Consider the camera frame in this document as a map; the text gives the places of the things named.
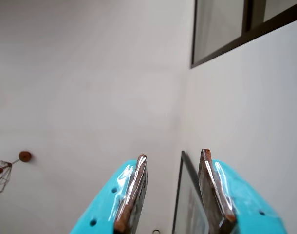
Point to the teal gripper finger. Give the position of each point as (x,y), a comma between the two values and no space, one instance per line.
(102,207)
(248,214)

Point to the dark framed window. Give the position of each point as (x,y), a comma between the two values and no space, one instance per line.
(219,29)

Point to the small round wall fixture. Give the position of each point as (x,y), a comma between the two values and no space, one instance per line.
(156,231)

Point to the dark framed wall picture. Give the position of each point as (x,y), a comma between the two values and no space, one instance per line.
(190,200)

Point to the round wooden lamp mount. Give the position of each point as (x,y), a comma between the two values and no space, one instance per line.
(25,156)

